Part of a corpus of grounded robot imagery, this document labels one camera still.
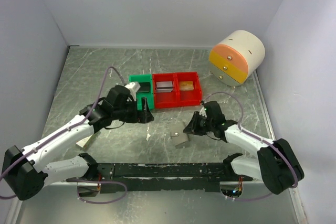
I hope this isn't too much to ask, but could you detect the red plastic bin middle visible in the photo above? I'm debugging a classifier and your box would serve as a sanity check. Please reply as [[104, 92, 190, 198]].
[[152, 73, 179, 109]]

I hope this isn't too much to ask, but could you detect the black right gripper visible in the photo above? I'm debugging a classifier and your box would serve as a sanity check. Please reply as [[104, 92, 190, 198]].
[[183, 111, 214, 136]]

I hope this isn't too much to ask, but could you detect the orange card in red bin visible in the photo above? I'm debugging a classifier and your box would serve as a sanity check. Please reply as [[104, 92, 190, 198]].
[[179, 81, 194, 91]]

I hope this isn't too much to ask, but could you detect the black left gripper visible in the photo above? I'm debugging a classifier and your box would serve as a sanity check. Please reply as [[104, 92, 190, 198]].
[[113, 97, 154, 123]]

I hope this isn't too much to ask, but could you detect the silver card in red bin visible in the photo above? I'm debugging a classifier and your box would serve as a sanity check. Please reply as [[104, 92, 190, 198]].
[[155, 81, 174, 93]]

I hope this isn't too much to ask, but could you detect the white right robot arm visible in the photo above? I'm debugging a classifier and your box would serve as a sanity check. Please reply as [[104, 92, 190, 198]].
[[183, 101, 304, 195]]

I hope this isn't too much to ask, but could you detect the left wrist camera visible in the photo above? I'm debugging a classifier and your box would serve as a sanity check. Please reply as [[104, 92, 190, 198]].
[[125, 82, 140, 93]]

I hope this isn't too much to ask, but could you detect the round beige drawer cabinet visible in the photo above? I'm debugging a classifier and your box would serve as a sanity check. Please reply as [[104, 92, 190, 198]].
[[208, 30, 265, 87]]

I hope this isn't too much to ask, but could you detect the black card in green bin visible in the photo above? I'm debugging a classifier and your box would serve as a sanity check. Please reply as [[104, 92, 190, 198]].
[[138, 82, 152, 93]]

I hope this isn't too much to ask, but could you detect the red plastic bin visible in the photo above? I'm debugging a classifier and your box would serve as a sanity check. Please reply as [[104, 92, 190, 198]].
[[152, 73, 179, 109], [176, 72, 202, 107]]

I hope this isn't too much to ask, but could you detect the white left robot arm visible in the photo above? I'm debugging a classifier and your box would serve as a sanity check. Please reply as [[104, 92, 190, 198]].
[[1, 82, 154, 200]]

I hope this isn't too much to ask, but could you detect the red plastic bin right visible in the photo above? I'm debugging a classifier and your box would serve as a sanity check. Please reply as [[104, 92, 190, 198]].
[[176, 72, 202, 107]]

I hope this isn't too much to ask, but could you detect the green plastic bin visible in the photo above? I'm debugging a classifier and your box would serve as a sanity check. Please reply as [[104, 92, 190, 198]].
[[129, 74, 154, 110]]

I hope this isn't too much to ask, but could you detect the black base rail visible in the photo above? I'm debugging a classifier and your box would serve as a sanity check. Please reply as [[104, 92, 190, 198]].
[[65, 153, 254, 195]]

